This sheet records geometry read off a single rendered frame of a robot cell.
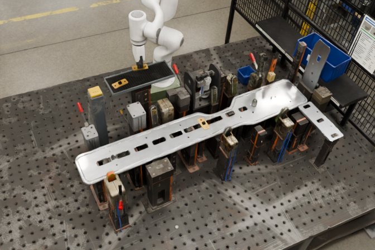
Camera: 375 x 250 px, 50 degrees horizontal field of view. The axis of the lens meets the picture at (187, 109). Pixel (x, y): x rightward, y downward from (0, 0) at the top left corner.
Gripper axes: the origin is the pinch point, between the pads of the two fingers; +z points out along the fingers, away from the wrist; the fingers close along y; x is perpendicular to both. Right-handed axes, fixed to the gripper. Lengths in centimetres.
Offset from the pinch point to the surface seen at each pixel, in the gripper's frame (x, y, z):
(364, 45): 129, 18, -3
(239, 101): 55, 19, 25
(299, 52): 100, 1, 11
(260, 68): 72, 7, 13
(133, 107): -8.1, 18.4, 13.3
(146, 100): 2.1, 4.7, 24.5
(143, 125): -4.3, 24.5, 22.1
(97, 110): -26.4, 10.1, 19.8
